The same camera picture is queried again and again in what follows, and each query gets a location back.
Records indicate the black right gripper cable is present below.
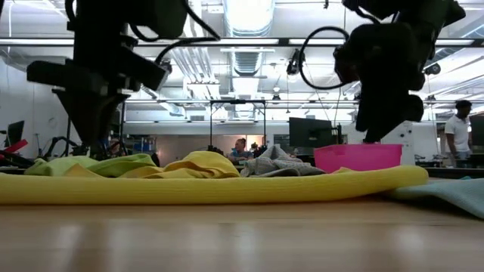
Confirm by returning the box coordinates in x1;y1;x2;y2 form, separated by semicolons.
298;26;360;91

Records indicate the silver ceiling air duct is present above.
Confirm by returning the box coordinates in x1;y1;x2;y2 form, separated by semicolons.
222;0;276;76

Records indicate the white column cabinet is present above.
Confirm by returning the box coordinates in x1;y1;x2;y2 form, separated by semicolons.
381;120;416;166

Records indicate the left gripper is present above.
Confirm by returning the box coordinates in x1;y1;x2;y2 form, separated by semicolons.
26;36;132;159

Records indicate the pale yellow microfiber towel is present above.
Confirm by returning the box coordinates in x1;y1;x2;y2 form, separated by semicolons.
0;162;430;206

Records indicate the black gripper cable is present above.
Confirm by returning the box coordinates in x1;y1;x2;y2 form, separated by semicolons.
130;0;221;65
298;26;360;91

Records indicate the lime green microfiber towel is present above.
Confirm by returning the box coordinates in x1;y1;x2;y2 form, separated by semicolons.
24;153;158;178

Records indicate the red object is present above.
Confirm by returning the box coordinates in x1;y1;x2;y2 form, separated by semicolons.
0;138;29;156

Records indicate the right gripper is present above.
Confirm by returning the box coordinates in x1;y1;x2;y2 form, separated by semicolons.
347;22;436;144

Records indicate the golden yellow microfiber towel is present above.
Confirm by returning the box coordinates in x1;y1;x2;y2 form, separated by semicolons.
120;150;241;179

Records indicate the person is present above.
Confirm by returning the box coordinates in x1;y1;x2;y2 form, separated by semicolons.
226;138;255;164
444;100;473;168

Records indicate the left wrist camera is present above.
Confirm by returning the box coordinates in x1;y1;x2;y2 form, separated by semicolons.
119;47;170;91

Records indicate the pink plastic bin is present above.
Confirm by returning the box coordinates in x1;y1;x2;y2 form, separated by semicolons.
314;143;403;174

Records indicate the black hanging camera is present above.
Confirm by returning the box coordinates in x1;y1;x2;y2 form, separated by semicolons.
286;48;306;76

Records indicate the light blue microfiber towel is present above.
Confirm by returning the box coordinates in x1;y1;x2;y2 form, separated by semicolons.
385;176;484;220

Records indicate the grey microfiber towel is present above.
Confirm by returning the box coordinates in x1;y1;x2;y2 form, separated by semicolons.
240;145;326;178

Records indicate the small black monitor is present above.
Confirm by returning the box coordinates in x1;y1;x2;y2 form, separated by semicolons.
7;120;26;147

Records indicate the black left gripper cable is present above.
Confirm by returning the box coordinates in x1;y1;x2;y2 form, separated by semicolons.
130;0;221;65

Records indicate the black aluminium table frame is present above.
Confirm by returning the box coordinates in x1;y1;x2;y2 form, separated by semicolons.
0;165;484;179

